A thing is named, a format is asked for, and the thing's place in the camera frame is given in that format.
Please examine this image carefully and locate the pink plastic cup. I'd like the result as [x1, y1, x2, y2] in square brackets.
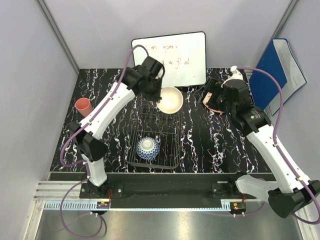
[75, 97, 93, 117]

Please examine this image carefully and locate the cream pink plate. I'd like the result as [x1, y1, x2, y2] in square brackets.
[202, 92, 224, 114]

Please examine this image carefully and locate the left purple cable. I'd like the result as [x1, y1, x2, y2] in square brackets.
[58, 44, 151, 238]

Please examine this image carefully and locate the blue folder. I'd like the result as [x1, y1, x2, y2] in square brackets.
[249, 38, 307, 116]

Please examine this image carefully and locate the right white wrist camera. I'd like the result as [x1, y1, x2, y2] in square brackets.
[222, 65, 244, 85]

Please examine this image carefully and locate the grey wire dish rack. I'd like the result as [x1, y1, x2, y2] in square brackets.
[124, 97, 182, 170]

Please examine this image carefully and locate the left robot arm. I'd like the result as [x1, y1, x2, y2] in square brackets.
[69, 56, 165, 198]

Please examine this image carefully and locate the red floral bowl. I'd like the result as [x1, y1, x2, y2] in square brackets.
[156, 87, 184, 114]

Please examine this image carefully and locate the blue white patterned bowl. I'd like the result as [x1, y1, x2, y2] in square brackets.
[135, 137, 160, 161]

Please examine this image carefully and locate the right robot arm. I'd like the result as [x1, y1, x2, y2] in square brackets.
[203, 77, 320, 218]

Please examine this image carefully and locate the white whiteboard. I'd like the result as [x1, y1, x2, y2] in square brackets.
[131, 31, 207, 88]

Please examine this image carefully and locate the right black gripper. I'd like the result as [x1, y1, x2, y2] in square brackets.
[192, 77, 235, 117]

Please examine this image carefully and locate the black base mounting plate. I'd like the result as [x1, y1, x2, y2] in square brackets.
[48, 171, 271, 210]

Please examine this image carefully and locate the white slotted cable duct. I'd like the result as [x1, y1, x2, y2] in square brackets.
[44, 200, 111, 211]

